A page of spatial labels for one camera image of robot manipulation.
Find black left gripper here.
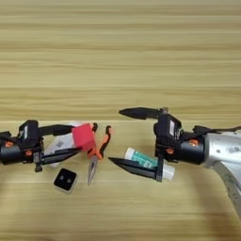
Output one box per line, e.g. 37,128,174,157
0,123,84,173

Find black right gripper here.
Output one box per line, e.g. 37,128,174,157
107,106,208,184

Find white rectangular device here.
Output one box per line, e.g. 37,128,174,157
43,121,85,169

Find white green glue stick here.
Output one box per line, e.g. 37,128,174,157
123,147,176,182

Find red cube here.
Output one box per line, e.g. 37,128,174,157
71,122,97,153

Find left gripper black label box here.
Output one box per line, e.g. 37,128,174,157
17,119,42,151

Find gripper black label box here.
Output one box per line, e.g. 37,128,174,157
17,119,42,151
153,113,184,149

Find orange black needle-nose pliers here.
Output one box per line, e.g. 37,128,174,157
87,121,113,186

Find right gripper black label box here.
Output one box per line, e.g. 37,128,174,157
153,113,184,149

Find small black square device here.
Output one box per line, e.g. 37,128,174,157
53,168,78,194

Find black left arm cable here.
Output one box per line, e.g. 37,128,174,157
0,130,17,143

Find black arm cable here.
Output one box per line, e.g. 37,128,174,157
0,130,17,143
191,124,241,137

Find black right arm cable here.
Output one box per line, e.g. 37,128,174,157
191,124,241,137

